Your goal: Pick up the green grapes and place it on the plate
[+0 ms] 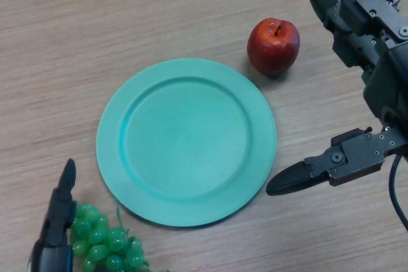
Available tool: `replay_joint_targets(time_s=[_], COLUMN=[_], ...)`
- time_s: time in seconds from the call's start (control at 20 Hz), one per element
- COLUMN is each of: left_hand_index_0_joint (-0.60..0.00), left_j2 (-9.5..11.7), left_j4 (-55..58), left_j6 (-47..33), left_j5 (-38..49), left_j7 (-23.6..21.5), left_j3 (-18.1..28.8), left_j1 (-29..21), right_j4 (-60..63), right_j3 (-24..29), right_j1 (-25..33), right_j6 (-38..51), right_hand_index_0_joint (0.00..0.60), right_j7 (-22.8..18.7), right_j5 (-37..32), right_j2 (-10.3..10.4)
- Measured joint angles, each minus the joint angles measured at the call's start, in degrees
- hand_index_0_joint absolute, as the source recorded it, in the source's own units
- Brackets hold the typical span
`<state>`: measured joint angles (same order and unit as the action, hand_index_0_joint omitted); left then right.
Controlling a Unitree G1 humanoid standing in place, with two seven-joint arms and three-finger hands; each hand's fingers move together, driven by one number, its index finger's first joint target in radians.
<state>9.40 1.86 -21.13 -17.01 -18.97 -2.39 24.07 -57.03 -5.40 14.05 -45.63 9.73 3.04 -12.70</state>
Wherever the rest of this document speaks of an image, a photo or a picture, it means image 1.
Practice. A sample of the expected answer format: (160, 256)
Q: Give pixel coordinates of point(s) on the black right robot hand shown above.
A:
(366, 23)

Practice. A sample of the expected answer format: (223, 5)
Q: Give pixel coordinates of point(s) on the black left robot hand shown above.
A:
(59, 214)

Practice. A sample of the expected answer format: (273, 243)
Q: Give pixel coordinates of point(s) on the green grapes bunch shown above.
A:
(102, 240)

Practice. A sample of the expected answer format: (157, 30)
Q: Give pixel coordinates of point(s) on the green round plate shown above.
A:
(186, 144)

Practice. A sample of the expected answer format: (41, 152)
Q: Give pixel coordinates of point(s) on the red apple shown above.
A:
(272, 49)

